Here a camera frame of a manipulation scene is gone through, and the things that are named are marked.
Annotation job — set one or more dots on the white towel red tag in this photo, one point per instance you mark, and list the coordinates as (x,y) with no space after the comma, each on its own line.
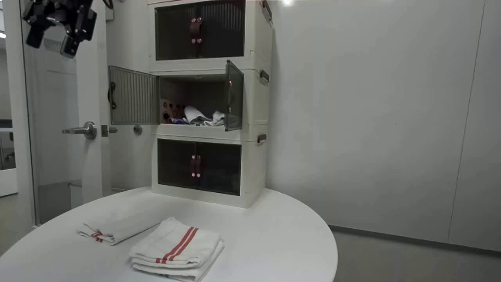
(115,225)

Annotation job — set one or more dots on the open right cabinet door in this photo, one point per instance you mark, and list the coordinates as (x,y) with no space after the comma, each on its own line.
(233,90)

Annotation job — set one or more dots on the open left cabinet door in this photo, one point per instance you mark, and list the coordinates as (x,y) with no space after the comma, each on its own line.
(131,97)

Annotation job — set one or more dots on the towel with red stripes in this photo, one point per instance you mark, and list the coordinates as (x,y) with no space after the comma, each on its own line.
(176,250)

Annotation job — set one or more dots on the open cabinet door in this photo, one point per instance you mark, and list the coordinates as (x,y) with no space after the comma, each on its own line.
(131,97)
(233,90)

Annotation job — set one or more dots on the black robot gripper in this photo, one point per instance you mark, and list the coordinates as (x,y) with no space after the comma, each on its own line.
(75,15)

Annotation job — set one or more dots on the cloths inside open cabinet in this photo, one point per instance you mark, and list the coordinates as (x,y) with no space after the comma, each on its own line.
(176,112)

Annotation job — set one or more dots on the silver door lever handle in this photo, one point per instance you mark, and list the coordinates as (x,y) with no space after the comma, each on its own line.
(87,130)

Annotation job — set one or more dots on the white door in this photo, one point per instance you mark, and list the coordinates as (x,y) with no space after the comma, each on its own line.
(62,92)

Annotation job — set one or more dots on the white stacked storage cabinet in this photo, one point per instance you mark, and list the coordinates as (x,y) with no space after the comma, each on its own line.
(184,45)

